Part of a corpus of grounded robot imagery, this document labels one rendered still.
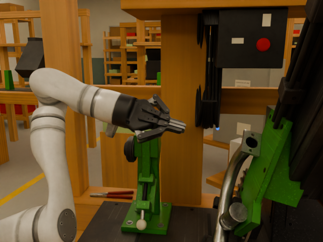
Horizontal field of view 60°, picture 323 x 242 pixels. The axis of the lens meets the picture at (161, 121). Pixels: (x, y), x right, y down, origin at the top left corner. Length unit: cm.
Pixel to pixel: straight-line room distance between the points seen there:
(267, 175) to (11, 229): 46
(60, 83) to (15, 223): 29
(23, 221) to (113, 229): 35
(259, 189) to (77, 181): 69
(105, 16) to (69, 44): 1063
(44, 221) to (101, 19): 1124
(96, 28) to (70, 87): 1108
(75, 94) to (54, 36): 38
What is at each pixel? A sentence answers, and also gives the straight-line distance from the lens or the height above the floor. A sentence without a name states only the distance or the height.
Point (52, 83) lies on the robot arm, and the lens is 66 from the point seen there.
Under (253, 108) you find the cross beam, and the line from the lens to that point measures 100.
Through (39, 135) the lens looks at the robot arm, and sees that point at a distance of 62.
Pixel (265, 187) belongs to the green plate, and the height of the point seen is 114.
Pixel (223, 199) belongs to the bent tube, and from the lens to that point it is 71.
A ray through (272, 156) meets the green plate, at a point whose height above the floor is 120.
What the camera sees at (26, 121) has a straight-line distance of 589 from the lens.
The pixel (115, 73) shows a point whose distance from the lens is 1071.
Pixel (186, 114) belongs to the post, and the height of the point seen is 120.
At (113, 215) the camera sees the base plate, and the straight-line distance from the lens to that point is 93.
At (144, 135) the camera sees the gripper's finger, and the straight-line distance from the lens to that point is 60.
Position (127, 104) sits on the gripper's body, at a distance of 61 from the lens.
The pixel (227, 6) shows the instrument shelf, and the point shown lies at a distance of 77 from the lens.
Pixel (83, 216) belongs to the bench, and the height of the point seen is 88.
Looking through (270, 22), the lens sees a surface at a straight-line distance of 80.
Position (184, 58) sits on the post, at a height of 137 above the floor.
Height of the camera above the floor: 139
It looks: 13 degrees down
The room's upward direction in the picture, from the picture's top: straight up
